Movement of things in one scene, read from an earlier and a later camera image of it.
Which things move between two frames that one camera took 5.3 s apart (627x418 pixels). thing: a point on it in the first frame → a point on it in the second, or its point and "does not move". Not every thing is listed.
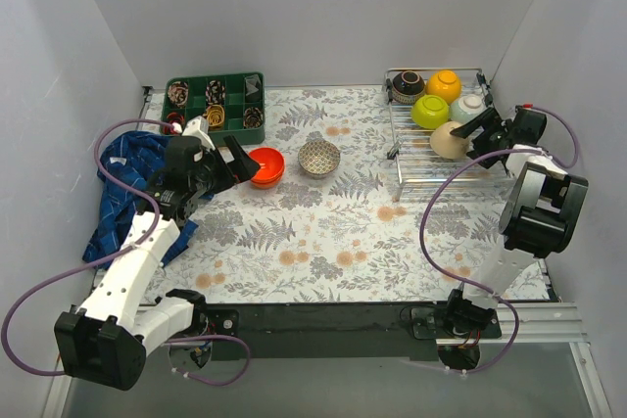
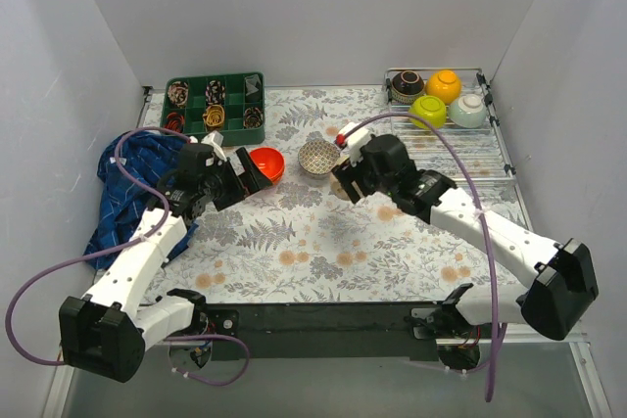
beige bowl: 449,145 → 336,188
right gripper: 493,133 → 354,181
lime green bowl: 430,112 does not move
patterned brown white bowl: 318,157 does not move
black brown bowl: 408,87 does not move
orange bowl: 271,164 does not move
